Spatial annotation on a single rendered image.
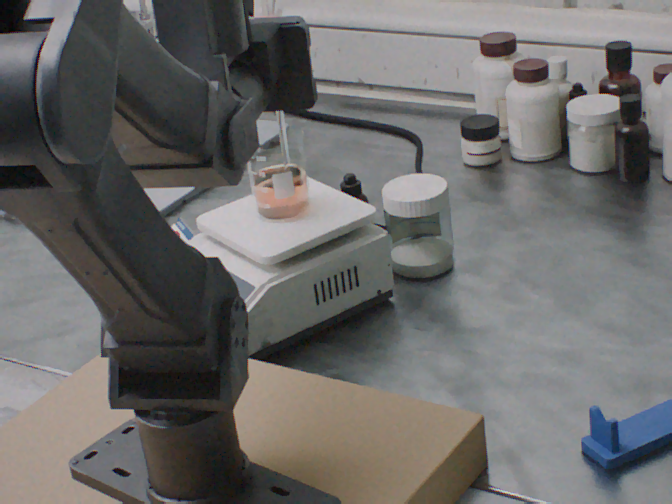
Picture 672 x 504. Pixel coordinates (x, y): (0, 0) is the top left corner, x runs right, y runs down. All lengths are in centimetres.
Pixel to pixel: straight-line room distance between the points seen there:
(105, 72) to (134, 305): 17
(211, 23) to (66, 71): 29
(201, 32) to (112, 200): 22
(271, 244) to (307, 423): 21
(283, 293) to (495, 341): 18
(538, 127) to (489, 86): 9
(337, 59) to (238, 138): 81
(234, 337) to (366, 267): 33
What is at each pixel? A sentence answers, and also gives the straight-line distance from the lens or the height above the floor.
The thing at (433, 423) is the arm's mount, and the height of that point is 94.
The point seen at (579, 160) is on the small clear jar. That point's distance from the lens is 142.
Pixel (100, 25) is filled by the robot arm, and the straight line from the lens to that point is 68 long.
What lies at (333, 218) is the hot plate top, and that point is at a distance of 117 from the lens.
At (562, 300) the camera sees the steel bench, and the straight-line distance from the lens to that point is 119.
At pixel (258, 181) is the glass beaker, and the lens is 116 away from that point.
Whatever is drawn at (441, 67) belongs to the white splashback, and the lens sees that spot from 161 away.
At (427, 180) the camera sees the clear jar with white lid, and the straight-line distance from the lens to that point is 124.
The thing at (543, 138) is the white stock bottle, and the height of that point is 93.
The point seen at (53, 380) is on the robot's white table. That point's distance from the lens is 119.
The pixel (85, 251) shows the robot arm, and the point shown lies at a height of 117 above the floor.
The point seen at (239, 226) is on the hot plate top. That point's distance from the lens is 118.
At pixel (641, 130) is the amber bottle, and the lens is 138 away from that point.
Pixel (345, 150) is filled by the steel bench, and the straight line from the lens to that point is 154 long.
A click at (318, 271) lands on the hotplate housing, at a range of 115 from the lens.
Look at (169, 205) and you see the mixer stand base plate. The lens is 145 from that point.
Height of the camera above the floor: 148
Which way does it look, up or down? 27 degrees down
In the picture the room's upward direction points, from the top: 8 degrees counter-clockwise
